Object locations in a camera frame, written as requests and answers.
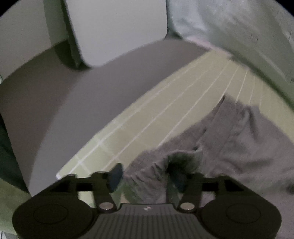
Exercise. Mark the white storage box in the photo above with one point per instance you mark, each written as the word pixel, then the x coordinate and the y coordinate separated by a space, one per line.
pixel 101 31

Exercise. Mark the grey hooded sweatshirt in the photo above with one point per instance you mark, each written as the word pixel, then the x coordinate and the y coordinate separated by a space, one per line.
pixel 233 139

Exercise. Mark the white carrot print storage bag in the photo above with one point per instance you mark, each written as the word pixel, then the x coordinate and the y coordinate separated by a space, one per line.
pixel 260 32

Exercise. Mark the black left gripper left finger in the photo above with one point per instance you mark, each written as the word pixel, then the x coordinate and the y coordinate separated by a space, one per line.
pixel 104 184

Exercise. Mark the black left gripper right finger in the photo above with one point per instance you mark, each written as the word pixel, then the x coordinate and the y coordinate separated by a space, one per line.
pixel 183 182

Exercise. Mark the green cutting mat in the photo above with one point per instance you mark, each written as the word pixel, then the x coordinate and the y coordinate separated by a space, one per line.
pixel 178 102

